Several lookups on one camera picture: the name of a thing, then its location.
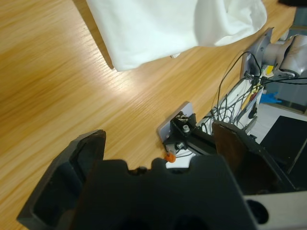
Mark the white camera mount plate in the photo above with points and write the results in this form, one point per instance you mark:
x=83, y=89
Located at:
x=165, y=129

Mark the dark camera post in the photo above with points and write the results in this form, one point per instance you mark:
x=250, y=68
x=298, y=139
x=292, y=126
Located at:
x=201, y=141

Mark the blue rubber glove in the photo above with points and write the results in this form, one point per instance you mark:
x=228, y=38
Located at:
x=269, y=98

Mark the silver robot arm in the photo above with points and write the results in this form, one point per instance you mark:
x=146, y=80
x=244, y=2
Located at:
x=287, y=52

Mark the orange clamp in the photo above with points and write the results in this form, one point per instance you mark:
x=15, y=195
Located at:
x=170, y=158

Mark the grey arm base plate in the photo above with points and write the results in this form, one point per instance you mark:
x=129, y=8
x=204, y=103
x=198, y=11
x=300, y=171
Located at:
x=259, y=48

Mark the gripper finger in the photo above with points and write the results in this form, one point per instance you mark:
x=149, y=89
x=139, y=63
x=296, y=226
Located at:
x=247, y=158
x=62, y=182

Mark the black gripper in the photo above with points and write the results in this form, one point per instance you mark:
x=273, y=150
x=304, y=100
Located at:
x=292, y=2

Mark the black box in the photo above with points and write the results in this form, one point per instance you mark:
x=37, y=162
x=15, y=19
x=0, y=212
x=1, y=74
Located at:
x=287, y=139

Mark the white t-shirt with black print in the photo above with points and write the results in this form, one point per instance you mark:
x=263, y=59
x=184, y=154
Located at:
x=156, y=28

